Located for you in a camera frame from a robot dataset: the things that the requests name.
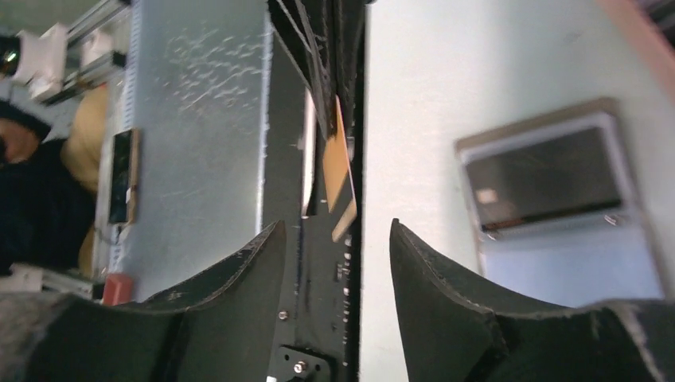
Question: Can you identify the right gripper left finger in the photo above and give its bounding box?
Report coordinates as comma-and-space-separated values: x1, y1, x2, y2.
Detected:
1, 222, 286, 381

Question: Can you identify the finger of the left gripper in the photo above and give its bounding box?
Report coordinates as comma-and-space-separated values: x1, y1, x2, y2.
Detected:
267, 0, 335, 138
332, 0, 366, 131

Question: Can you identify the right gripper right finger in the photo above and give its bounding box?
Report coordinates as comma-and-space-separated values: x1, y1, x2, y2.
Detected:
389, 220, 674, 381

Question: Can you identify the grey card holder wallet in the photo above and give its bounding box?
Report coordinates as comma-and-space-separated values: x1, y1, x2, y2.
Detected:
455, 97, 666, 307

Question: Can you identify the gold card magnetic stripe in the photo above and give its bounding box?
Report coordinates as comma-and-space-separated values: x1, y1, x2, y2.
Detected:
322, 96, 357, 243

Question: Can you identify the black credit card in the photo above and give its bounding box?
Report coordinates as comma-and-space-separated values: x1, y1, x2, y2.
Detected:
466, 127, 622, 232

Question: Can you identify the pink oval tray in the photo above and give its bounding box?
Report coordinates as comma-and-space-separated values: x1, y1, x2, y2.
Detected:
595, 0, 674, 105

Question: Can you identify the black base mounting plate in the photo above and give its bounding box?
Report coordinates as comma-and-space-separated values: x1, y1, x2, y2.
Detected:
263, 36, 365, 381

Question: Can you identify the black smartphone gold case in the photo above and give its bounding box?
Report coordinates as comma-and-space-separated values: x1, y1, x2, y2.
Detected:
108, 129, 140, 224

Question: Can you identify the person in black clothes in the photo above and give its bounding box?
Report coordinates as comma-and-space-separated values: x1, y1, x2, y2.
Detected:
1, 85, 108, 276

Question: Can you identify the aluminium frame rail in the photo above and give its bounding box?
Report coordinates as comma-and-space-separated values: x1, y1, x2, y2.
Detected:
0, 0, 139, 107

